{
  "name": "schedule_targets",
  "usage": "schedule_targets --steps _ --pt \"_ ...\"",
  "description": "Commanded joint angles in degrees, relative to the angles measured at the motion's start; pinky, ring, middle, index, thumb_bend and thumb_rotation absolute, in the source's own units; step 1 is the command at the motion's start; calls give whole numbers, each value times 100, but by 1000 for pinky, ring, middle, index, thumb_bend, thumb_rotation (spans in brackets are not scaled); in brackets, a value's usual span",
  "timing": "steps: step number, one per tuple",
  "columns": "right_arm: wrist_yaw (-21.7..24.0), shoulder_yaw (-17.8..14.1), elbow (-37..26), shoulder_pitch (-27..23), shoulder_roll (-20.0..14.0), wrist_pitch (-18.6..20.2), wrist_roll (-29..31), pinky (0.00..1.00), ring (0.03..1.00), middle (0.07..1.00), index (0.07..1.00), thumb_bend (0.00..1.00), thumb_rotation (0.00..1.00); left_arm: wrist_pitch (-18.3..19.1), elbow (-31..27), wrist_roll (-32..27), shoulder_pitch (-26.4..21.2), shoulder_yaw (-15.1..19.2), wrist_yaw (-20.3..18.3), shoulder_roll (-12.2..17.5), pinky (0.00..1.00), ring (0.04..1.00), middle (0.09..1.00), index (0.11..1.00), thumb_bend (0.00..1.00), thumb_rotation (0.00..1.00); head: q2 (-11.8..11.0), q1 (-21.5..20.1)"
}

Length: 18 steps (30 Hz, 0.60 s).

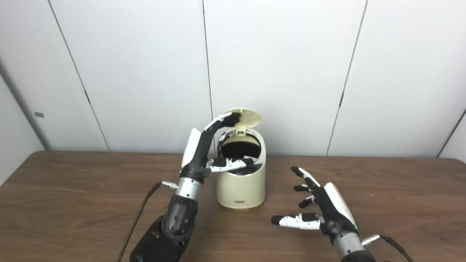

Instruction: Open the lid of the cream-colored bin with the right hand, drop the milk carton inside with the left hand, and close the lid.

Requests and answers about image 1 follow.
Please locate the black panel joint clip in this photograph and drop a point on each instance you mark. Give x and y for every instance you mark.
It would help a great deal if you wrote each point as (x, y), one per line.
(87, 97)
(341, 100)

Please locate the black bin liner bag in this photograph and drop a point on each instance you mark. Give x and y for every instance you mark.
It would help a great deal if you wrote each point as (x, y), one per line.
(240, 147)

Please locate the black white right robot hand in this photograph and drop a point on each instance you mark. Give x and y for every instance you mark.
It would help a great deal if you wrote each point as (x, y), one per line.
(335, 207)

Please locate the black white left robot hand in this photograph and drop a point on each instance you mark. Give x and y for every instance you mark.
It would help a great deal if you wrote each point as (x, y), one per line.
(194, 153)

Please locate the cream-colored round bin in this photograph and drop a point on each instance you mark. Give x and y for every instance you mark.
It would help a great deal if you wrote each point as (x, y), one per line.
(240, 189)

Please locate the cream round bin lid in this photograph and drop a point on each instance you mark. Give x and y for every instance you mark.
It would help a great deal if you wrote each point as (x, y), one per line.
(251, 116)

